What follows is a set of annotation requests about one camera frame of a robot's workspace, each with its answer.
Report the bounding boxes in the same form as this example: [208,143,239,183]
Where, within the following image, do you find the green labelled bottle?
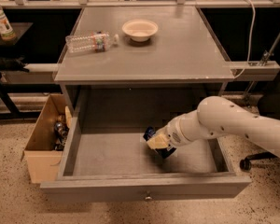
[0,5,17,41]

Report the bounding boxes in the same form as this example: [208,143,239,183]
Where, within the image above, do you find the white cable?
[233,0,257,80]

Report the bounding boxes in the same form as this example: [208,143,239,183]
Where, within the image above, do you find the grey cabinet with top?
[55,6,233,119]

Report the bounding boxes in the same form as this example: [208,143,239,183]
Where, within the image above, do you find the cardboard box on floor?
[23,94,71,184]

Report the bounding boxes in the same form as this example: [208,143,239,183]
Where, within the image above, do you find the dark blue rxbar wrapper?
[143,126,175,159]

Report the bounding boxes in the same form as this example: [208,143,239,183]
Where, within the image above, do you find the black side table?
[0,22,40,119]

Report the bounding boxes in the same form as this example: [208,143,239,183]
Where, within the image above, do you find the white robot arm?
[143,96,280,158]

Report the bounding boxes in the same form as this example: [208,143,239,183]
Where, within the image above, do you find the items inside cardboard box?
[54,115,69,151]

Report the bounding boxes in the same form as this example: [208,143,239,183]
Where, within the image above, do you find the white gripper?
[147,115,192,149]

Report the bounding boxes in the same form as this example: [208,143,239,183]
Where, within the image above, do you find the white paper bowl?
[122,20,159,42]

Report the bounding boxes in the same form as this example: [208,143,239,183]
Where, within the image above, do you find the open grey top drawer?
[40,87,252,203]

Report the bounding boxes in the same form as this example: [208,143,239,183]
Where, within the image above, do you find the black office chair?
[239,49,280,172]

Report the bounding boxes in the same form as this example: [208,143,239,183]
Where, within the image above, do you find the clear plastic water bottle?
[65,32,119,53]

